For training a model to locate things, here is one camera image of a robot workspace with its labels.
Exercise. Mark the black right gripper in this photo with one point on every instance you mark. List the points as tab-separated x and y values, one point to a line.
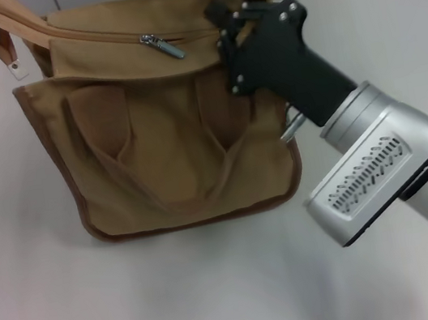
287	57

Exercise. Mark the silver metal zipper pull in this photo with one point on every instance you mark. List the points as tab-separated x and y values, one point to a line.
166	46

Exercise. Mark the khaki canvas food bag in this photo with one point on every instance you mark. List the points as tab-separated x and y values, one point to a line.
170	146

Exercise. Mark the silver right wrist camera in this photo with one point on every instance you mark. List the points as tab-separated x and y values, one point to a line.
365	180

